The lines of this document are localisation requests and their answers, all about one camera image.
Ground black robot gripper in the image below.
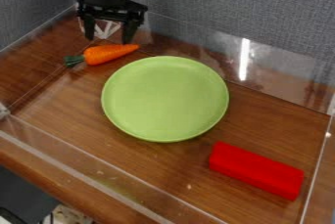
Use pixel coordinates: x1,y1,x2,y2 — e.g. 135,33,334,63
78,0,148,44

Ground light green round plate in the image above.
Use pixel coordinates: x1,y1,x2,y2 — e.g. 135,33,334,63
101,56,230,143

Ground clear acrylic corner bracket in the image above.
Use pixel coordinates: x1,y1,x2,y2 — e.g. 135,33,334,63
74,2,124,40

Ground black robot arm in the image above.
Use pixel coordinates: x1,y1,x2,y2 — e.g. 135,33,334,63
77,0,148,44

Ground red rectangular block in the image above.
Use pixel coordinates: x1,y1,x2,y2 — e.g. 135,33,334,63
210,142,305,201

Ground orange toy carrot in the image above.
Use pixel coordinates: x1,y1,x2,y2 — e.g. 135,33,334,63
65,44,140,67

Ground clear acrylic enclosure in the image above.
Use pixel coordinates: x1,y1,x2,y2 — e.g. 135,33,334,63
0,13,335,224

